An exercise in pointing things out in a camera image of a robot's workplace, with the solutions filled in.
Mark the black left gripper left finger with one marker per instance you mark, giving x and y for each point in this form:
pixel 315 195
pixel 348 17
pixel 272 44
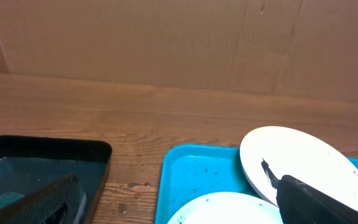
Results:
pixel 62 201

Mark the light blue round plate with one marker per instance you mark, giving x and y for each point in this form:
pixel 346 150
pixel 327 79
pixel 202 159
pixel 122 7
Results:
pixel 227 208

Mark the blue plastic tray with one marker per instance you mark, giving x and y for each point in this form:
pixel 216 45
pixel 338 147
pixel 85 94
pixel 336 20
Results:
pixel 192 170

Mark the green orange sponge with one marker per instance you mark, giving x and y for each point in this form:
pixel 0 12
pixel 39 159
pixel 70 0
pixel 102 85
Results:
pixel 8 198

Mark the black water tray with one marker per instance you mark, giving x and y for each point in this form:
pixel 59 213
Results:
pixel 28 164

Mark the white round plate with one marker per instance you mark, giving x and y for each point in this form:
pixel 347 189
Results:
pixel 270 152

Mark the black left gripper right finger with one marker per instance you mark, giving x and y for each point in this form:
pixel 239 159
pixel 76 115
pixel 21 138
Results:
pixel 300 203

